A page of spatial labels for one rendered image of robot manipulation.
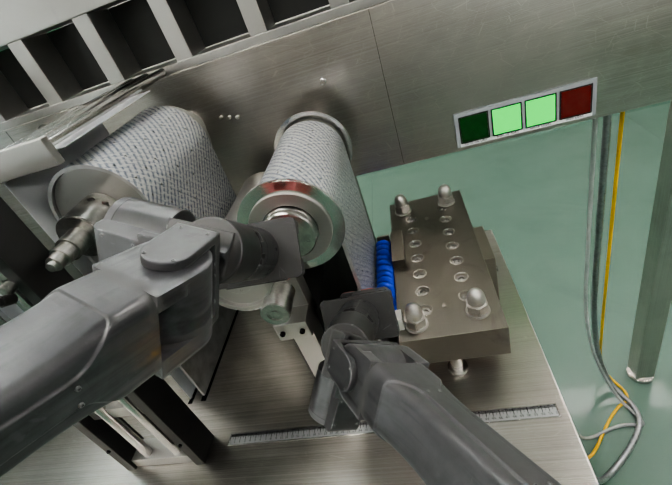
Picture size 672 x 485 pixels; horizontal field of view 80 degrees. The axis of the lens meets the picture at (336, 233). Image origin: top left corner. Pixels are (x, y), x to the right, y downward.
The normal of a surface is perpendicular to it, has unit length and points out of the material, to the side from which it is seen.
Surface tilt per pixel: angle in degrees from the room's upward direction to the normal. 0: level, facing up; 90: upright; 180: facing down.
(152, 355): 108
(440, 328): 0
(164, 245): 26
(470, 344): 90
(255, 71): 90
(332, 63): 90
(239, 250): 51
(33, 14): 90
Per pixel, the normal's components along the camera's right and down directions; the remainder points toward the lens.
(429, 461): -0.91, -0.10
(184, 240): 0.14, -0.89
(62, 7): -0.07, 0.58
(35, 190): 0.95, -0.20
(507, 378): -0.29, -0.79
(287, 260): -0.14, -0.07
